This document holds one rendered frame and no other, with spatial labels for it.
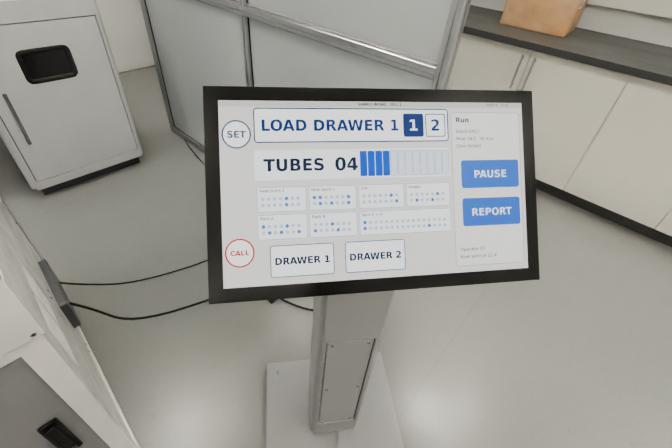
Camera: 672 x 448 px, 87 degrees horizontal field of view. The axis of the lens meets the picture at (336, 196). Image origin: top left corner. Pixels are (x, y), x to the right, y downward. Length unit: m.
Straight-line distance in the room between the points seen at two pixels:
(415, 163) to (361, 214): 0.12
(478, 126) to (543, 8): 2.14
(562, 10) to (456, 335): 1.96
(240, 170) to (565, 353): 1.67
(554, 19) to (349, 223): 2.34
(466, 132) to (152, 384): 1.40
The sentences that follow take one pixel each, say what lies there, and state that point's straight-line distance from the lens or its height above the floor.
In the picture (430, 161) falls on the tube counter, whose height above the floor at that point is 1.11.
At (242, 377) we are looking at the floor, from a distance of 1.56.
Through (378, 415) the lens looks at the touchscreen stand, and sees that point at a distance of 1.48.
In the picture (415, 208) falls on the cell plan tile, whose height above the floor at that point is 1.06.
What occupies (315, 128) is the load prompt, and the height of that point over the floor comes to 1.15.
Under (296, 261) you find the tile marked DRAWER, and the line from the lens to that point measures 0.53.
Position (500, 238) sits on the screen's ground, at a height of 1.02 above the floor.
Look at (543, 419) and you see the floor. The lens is 1.73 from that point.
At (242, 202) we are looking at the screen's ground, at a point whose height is 1.07.
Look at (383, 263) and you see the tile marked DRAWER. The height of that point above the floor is 0.99.
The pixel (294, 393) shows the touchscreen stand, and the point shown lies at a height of 0.04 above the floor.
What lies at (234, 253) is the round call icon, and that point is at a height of 1.02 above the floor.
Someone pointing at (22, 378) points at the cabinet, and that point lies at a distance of 0.92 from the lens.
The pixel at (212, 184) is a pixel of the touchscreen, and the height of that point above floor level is 1.09.
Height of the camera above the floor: 1.41
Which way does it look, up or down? 39 degrees down
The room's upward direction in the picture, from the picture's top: 5 degrees clockwise
